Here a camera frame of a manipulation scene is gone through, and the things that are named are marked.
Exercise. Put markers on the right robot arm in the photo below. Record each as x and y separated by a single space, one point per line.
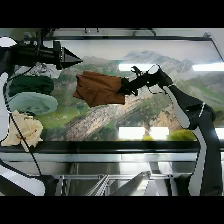
206 133

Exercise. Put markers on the silver frame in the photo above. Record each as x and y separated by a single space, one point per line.
110 158

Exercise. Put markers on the pale green garment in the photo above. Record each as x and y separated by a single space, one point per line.
33 104

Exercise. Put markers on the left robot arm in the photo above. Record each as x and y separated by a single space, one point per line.
20 53

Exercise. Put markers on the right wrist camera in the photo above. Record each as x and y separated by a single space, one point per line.
136 71

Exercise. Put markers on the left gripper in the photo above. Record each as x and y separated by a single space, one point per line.
50 55

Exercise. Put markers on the cream garment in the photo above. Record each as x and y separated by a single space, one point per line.
28 131

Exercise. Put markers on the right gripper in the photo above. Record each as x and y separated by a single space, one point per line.
133 86

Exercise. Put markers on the brown shirt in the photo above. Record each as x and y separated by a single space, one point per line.
98 88

